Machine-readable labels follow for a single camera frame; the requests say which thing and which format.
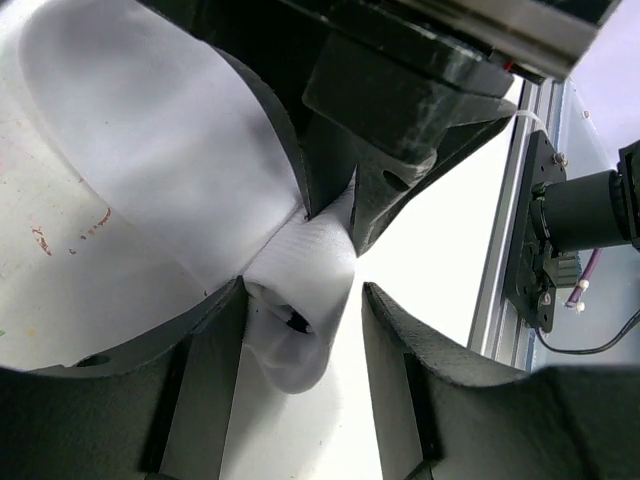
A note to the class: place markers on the aluminium rail frame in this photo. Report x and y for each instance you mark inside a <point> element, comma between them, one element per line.
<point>560,286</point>

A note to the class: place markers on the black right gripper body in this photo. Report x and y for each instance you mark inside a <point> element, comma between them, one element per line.
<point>401,75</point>

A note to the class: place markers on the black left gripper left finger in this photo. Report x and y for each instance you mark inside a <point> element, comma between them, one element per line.
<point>155,407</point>

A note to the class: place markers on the white sock black stripes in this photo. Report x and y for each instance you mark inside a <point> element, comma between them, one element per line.
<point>170,136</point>

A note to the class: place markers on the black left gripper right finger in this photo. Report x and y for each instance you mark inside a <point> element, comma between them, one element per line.
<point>442,411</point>

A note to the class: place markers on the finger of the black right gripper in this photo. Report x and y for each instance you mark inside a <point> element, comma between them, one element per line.
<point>415,175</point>
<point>315,147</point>

